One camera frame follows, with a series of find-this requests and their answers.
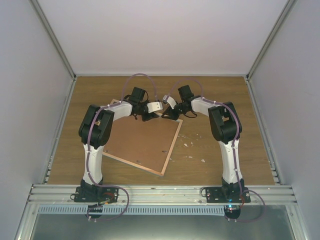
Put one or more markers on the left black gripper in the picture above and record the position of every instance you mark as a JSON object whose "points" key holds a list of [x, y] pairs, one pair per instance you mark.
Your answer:
{"points": [[152, 116]]}

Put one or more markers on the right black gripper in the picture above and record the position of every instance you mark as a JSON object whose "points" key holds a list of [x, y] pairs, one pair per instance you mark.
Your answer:
{"points": [[170, 113]]}

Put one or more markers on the blue wooden picture frame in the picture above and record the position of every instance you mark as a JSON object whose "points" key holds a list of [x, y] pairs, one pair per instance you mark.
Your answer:
{"points": [[172, 145]]}

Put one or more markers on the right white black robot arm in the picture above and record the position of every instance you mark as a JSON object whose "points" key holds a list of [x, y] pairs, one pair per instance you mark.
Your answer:
{"points": [[226, 129]]}

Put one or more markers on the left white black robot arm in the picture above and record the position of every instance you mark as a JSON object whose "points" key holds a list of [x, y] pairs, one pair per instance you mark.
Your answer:
{"points": [[95, 131]]}

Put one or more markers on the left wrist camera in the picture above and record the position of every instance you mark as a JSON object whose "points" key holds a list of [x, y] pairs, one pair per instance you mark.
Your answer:
{"points": [[154, 106]]}

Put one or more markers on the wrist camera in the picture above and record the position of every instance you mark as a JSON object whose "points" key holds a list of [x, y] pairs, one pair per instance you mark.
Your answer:
{"points": [[169, 101], [154, 106]]}

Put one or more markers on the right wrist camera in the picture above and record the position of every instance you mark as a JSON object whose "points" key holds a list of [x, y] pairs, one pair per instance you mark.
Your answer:
{"points": [[169, 101]]}

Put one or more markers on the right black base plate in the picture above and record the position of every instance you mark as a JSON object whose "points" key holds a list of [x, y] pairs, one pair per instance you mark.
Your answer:
{"points": [[217, 195]]}

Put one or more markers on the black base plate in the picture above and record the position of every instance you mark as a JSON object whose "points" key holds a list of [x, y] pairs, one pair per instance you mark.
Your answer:
{"points": [[217, 195], [94, 194]]}

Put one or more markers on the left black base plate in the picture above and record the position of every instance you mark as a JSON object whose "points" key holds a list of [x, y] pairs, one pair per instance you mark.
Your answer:
{"points": [[94, 194]]}

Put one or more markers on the aluminium front rail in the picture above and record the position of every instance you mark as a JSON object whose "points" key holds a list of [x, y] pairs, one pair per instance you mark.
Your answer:
{"points": [[163, 194]]}

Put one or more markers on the grey slotted cable duct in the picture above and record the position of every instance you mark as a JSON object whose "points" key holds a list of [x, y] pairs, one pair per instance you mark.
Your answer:
{"points": [[197, 210]]}

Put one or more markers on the right aluminium corner post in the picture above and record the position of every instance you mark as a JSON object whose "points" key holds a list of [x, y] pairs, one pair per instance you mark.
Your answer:
{"points": [[289, 4]]}

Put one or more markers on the aluminium corner post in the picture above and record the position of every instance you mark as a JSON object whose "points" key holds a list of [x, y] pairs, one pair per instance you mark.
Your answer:
{"points": [[289, 4], [48, 29]]}

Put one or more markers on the left aluminium corner post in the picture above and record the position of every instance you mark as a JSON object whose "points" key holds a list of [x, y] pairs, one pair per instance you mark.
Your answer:
{"points": [[48, 29]]}

